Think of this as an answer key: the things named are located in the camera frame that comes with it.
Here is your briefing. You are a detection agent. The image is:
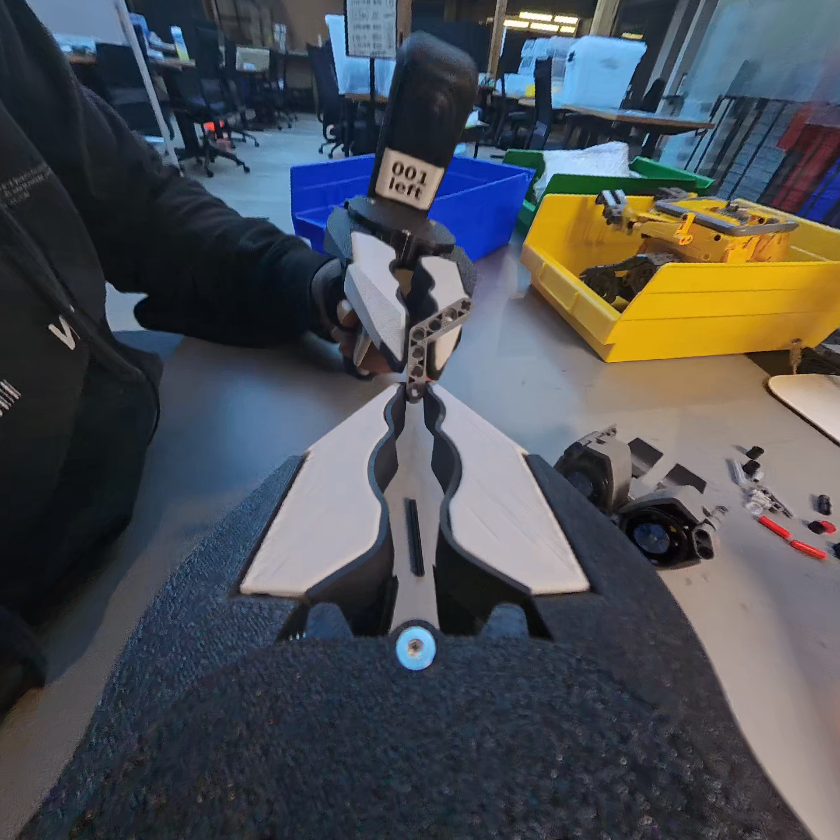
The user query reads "black wire rack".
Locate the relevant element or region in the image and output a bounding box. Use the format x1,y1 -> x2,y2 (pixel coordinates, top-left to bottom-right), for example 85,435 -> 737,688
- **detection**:
686,95 -> 808,198

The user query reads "green storage bin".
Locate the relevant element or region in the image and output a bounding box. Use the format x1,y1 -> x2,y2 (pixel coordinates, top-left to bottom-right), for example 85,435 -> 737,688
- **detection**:
502,147 -> 716,227

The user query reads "pile of small brick parts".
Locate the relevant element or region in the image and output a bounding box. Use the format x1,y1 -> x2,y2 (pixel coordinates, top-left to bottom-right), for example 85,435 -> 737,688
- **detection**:
727,445 -> 840,560

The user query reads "grey toy brick engine assembly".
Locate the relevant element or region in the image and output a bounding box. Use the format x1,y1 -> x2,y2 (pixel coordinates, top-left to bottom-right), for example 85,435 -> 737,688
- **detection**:
617,462 -> 731,571

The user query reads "person's black printed clothing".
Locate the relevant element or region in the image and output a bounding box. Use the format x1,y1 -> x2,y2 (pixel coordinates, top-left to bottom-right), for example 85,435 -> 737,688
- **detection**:
0,0 -> 165,716

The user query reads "yellow storage bin with ledge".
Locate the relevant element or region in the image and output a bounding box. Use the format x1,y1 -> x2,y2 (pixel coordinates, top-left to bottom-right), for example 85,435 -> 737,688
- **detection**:
520,192 -> 840,364

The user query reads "grey angled brick beam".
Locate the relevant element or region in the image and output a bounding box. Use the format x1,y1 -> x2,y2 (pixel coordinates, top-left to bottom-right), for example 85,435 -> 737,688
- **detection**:
403,297 -> 473,403

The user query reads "white plastic storage crate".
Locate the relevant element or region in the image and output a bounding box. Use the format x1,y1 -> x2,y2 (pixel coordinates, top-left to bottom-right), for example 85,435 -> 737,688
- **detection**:
564,36 -> 647,109

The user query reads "blue storage bin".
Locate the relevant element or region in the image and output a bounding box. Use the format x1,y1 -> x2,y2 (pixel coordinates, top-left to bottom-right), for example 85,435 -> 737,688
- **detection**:
290,154 -> 536,262

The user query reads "black office chair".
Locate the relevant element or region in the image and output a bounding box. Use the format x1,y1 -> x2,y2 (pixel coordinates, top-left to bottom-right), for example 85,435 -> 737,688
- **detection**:
187,26 -> 260,178
525,56 -> 559,152
305,42 -> 361,158

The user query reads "white metal pole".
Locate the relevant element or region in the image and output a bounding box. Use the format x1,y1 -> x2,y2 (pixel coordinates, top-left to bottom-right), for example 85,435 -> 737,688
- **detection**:
115,0 -> 179,168

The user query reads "black brick axle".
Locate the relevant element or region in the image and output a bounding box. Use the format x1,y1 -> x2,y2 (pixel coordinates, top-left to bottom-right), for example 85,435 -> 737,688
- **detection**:
405,497 -> 425,577

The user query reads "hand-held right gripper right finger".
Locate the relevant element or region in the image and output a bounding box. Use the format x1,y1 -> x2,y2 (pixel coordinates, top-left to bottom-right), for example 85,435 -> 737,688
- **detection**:
422,385 -> 591,635

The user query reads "white foam sheet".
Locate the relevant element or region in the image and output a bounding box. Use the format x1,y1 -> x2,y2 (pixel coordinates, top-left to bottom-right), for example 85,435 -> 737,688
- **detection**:
532,141 -> 647,198

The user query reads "wooden pillar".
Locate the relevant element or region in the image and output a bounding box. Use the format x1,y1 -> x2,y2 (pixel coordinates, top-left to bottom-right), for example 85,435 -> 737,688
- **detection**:
486,0 -> 509,76

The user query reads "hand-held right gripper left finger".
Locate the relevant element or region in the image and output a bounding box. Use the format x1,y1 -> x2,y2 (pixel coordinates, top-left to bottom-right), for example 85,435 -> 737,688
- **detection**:
239,385 -> 408,635

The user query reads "white wall poster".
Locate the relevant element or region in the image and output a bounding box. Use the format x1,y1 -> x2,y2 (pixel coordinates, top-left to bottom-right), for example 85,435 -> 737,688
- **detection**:
344,0 -> 399,60

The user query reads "red storage crate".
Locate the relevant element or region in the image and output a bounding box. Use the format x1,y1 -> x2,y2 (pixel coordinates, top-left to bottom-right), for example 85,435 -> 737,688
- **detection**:
774,105 -> 840,211

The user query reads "white rounded flat plate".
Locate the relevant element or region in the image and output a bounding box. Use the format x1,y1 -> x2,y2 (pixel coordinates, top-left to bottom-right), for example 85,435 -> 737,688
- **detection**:
768,374 -> 840,447

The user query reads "grey desk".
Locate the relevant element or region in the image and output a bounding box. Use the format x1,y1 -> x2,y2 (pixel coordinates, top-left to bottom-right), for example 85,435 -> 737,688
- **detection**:
0,217 -> 840,840

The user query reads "person's left forearm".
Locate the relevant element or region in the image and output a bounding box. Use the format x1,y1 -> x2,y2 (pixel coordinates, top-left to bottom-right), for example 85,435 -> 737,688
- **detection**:
105,151 -> 332,350

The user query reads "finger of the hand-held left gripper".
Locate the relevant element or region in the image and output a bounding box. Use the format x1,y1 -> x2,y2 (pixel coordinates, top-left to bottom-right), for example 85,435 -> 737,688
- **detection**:
343,231 -> 409,373
394,255 -> 472,383

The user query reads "long wooden table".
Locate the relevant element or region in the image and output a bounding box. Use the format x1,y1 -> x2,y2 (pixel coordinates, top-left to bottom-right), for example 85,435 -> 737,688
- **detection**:
518,98 -> 716,158

